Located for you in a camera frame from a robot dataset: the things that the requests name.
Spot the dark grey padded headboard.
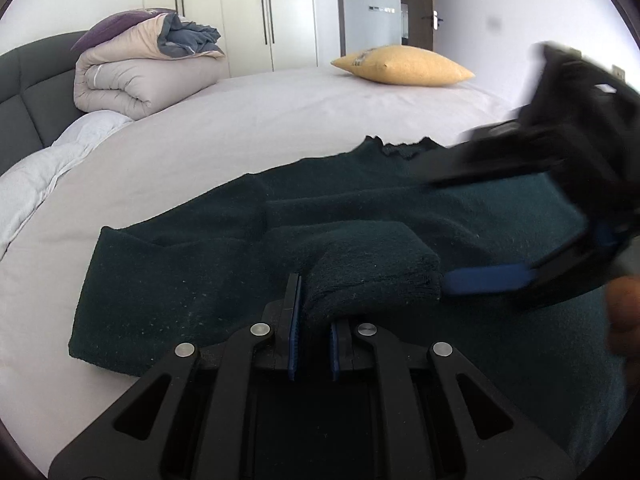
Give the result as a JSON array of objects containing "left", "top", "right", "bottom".
[{"left": 0, "top": 30, "right": 93, "bottom": 176}]

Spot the folded beige duvet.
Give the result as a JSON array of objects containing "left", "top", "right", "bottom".
[{"left": 73, "top": 12, "right": 228, "bottom": 121}]

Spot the purple pillow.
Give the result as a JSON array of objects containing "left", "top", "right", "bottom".
[{"left": 70, "top": 7, "right": 176, "bottom": 53}]

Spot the bed with grey sheet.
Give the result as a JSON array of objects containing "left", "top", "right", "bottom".
[{"left": 0, "top": 67, "right": 640, "bottom": 461}]

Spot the dark green towel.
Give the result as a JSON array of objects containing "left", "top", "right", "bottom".
[{"left": 68, "top": 136, "right": 636, "bottom": 461}]

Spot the cream wardrobe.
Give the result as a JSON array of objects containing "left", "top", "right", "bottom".
[{"left": 140, "top": 0, "right": 346, "bottom": 73}]

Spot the white quilt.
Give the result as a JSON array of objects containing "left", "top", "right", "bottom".
[{"left": 0, "top": 112, "right": 133, "bottom": 261}]

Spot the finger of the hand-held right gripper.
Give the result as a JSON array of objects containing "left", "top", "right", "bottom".
[
  {"left": 411, "top": 119, "right": 567, "bottom": 189},
  {"left": 441, "top": 224, "right": 617, "bottom": 312}
]

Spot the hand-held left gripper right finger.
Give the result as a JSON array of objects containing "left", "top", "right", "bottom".
[{"left": 327, "top": 321, "right": 576, "bottom": 480}]

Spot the person's right hand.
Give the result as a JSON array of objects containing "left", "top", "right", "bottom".
[{"left": 605, "top": 277, "right": 640, "bottom": 361}]

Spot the yellow pillow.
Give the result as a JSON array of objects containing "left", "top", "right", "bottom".
[{"left": 330, "top": 44, "right": 476, "bottom": 87}]

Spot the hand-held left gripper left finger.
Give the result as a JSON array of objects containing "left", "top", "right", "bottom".
[{"left": 48, "top": 273, "right": 303, "bottom": 480}]

